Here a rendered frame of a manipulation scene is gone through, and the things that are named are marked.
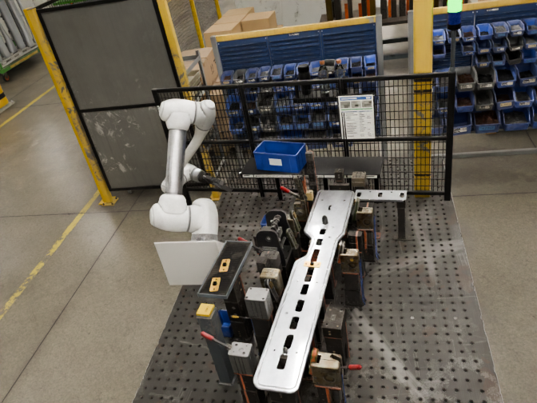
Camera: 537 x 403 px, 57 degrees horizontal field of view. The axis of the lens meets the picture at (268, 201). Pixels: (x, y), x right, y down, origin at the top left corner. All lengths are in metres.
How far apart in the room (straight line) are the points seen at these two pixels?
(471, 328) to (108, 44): 3.60
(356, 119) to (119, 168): 2.85
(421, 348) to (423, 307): 0.26
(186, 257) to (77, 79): 2.59
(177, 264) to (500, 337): 2.04
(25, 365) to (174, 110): 2.21
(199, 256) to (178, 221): 0.24
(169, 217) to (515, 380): 2.17
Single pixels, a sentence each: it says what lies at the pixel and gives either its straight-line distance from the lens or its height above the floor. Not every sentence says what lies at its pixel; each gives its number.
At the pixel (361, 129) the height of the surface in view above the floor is 1.22.
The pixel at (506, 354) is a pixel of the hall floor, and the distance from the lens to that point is 3.42.
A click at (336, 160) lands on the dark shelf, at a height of 1.03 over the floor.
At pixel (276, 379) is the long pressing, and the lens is 2.03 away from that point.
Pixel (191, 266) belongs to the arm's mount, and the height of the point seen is 0.84.
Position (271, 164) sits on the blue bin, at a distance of 3.16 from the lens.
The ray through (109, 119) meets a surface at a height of 0.94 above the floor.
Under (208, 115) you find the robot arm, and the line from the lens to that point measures 2.92.
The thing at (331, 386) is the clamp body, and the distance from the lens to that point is 2.05.
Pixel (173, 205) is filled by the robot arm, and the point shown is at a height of 1.15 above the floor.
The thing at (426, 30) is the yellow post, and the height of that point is 1.78.
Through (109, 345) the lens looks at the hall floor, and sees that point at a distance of 3.89.
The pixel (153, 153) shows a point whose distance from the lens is 4.98.
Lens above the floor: 2.60
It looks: 33 degrees down
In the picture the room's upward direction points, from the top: 11 degrees counter-clockwise
